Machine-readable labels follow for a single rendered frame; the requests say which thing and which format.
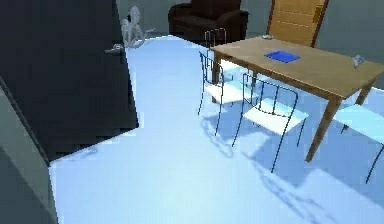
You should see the dark brown armchair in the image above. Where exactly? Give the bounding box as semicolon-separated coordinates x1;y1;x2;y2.
167;0;250;45

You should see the pale grey statue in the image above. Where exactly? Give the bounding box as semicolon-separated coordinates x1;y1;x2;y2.
120;5;156;49

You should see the blue flat square cloth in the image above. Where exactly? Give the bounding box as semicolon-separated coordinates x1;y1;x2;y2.
264;50;302;64

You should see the brown wooden table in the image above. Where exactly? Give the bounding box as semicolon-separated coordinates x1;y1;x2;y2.
209;35;384;163

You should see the black room door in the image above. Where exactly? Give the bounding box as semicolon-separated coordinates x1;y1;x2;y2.
0;0;140;163

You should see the light wooden room door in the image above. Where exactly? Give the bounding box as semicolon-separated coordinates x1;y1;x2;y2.
266;0;330;49

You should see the small pale blue object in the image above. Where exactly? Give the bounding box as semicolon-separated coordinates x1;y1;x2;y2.
352;54;365;69

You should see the white wire chair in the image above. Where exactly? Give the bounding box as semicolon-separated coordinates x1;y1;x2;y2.
231;72;310;174
197;50;249;137
203;28;228;49
333;103;384;185

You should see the grey door handle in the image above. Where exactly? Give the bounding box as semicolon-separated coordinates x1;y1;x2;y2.
104;43;126;55

